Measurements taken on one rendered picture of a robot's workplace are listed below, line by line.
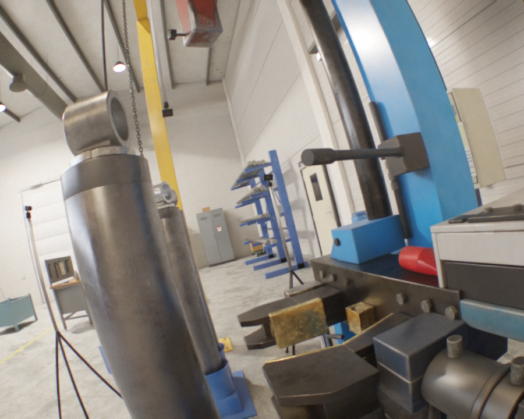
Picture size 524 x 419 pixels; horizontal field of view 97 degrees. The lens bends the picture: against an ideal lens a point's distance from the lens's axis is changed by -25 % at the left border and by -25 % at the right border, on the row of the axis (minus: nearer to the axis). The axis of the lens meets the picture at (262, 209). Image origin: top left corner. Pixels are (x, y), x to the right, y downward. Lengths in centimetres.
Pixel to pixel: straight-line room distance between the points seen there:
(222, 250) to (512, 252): 1056
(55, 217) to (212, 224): 614
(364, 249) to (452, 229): 43
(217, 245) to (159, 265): 1016
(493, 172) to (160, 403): 134
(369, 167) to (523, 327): 68
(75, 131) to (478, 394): 85
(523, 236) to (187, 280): 179
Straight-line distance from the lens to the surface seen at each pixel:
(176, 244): 194
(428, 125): 87
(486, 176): 131
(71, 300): 658
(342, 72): 105
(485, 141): 136
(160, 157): 333
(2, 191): 1418
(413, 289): 65
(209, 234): 1079
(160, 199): 199
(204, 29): 104
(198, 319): 201
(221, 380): 216
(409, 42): 97
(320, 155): 47
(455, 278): 56
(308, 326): 91
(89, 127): 72
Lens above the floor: 128
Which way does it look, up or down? 1 degrees up
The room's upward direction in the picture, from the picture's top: 14 degrees counter-clockwise
